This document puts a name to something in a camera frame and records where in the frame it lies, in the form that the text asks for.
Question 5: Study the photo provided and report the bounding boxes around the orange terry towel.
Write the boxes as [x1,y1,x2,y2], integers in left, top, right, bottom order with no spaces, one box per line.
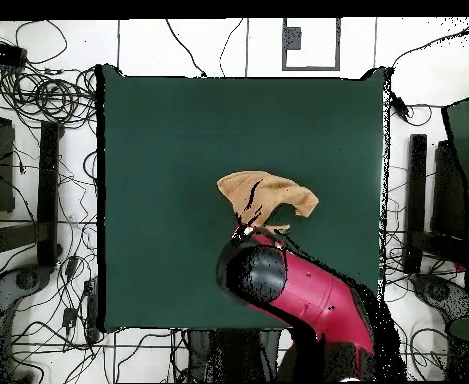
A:
[216,170,320,235]

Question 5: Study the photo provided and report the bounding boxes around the dark green table cloth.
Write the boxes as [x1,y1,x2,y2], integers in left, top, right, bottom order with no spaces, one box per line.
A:
[101,63,388,333]

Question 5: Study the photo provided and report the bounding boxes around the black floor beam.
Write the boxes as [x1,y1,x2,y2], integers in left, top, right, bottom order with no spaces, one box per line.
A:
[36,120,62,268]
[402,133,428,274]

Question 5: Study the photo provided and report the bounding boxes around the small grey floor box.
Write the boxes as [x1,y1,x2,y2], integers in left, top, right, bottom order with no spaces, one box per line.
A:
[283,26,302,51]

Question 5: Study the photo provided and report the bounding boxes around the black power adapter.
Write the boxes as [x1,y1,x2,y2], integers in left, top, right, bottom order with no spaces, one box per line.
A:
[390,91,412,122]

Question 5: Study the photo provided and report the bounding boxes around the black stand foot with caster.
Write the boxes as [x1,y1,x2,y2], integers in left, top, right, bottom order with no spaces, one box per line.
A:
[411,273,469,323]
[0,264,53,323]

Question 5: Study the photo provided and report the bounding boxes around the black power strip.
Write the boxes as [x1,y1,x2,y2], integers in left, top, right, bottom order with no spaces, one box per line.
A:
[0,38,28,68]

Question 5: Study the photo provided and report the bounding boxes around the thin black cable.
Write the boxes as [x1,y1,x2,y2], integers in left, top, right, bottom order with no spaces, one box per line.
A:
[218,17,246,78]
[164,17,208,78]

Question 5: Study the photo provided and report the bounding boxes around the coiled black cables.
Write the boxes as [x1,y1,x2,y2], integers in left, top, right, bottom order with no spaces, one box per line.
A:
[0,66,98,126]

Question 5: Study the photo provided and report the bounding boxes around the looped black cable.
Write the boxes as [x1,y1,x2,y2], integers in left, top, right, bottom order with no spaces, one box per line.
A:
[14,19,69,66]

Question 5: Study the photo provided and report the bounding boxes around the long black cable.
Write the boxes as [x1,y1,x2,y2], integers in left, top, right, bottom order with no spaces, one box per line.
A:
[389,17,469,70]

